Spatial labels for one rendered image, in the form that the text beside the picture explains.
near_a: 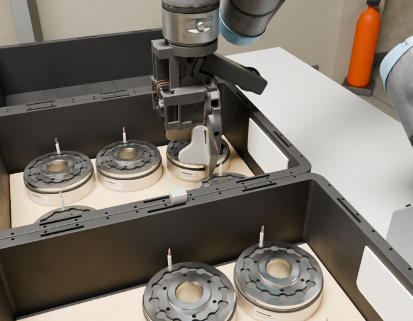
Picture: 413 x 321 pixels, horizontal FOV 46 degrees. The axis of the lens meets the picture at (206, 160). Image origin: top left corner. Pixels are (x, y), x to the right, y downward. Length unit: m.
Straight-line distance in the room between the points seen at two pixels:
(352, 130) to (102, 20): 1.63
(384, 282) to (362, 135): 0.69
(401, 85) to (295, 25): 2.26
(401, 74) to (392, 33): 2.76
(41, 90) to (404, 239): 0.77
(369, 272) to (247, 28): 0.39
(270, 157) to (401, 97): 0.22
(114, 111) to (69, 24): 1.72
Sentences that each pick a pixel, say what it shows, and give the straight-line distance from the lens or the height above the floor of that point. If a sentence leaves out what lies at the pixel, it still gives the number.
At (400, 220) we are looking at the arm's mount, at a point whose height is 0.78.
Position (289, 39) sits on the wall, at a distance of 3.03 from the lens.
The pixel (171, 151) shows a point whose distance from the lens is 0.78.
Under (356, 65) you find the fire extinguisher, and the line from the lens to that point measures 3.02.
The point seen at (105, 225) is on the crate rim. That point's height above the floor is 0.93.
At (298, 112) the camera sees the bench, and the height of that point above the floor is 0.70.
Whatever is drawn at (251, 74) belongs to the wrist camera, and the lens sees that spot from 0.70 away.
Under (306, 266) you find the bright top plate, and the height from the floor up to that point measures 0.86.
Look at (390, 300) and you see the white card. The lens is 0.54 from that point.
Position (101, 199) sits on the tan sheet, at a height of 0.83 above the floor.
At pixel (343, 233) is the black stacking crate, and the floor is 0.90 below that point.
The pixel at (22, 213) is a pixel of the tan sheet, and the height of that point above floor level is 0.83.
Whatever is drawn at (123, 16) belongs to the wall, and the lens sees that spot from 2.56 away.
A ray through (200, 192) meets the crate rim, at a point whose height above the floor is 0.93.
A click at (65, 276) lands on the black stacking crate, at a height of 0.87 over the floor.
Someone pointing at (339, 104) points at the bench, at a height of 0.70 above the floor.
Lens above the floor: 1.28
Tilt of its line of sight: 34 degrees down
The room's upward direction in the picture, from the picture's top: straight up
